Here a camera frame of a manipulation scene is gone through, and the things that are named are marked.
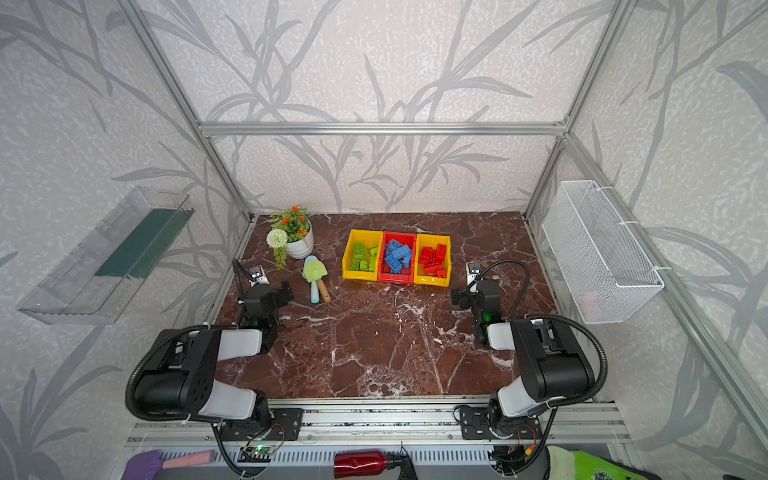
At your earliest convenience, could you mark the green brick wide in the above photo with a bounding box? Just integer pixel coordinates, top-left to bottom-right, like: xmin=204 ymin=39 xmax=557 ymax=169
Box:
xmin=352 ymin=241 xmax=368 ymax=260

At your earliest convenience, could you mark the blue brick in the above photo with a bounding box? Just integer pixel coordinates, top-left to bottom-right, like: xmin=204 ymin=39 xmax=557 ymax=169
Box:
xmin=386 ymin=239 xmax=402 ymax=254
xmin=385 ymin=255 xmax=403 ymax=275
xmin=391 ymin=245 xmax=412 ymax=268

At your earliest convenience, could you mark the red bin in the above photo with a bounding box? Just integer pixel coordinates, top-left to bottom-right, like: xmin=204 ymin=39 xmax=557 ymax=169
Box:
xmin=378 ymin=231 xmax=417 ymax=284

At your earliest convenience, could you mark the clear plastic wall shelf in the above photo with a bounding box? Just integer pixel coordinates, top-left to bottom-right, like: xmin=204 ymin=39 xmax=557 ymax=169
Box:
xmin=17 ymin=187 xmax=194 ymax=326

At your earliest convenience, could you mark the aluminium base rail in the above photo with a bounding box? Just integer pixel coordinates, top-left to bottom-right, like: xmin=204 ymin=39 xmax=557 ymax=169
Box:
xmin=122 ymin=398 xmax=631 ymax=448

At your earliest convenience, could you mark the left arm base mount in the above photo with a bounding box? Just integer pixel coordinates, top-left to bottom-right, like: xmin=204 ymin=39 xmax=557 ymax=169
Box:
xmin=219 ymin=408 xmax=304 ymax=442

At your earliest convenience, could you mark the potted plant white pot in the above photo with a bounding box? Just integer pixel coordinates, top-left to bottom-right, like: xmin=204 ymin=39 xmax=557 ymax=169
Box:
xmin=266 ymin=205 xmax=314 ymax=271

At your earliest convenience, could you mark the white wire basket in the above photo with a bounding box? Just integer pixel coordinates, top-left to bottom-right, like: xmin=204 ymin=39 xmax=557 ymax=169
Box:
xmin=542 ymin=180 xmax=664 ymax=324

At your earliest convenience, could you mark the right yellow bin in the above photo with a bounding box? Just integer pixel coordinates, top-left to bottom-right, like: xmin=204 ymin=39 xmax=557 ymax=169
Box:
xmin=414 ymin=234 xmax=452 ymax=287

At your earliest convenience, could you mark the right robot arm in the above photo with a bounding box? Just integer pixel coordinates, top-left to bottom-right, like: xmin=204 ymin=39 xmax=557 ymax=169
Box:
xmin=451 ymin=280 xmax=608 ymax=422

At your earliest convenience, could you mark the purple tool pink handle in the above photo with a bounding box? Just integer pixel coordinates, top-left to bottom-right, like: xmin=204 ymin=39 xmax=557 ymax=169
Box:
xmin=121 ymin=450 xmax=215 ymax=480

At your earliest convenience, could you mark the red metal bottle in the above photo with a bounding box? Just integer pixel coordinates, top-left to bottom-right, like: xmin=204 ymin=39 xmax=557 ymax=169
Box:
xmin=333 ymin=450 xmax=402 ymax=479

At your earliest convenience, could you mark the green white object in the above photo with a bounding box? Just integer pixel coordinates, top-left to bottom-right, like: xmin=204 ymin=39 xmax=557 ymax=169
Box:
xmin=547 ymin=446 xmax=659 ymax=480

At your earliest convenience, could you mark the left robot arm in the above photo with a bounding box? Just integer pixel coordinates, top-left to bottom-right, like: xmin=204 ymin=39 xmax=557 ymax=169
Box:
xmin=125 ymin=281 xmax=294 ymax=429

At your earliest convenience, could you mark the electronics board with led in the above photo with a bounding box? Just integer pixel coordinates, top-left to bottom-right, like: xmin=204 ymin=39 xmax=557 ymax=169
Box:
xmin=237 ymin=445 xmax=275 ymax=465

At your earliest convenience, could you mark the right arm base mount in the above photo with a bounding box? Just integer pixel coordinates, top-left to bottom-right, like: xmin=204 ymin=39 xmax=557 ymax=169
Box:
xmin=452 ymin=403 xmax=542 ymax=443

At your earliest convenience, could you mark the light blue garden trowel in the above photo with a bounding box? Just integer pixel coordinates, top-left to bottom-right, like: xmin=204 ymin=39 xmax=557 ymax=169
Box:
xmin=302 ymin=255 xmax=322 ymax=304

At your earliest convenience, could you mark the left yellow bin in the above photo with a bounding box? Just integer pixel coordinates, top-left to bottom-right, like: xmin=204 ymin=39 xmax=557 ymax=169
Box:
xmin=342 ymin=229 xmax=383 ymax=282

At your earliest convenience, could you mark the yellow bin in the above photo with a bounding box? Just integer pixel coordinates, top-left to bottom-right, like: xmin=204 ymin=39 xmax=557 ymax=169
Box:
xmin=414 ymin=234 xmax=452 ymax=287
xmin=342 ymin=229 xmax=383 ymax=282

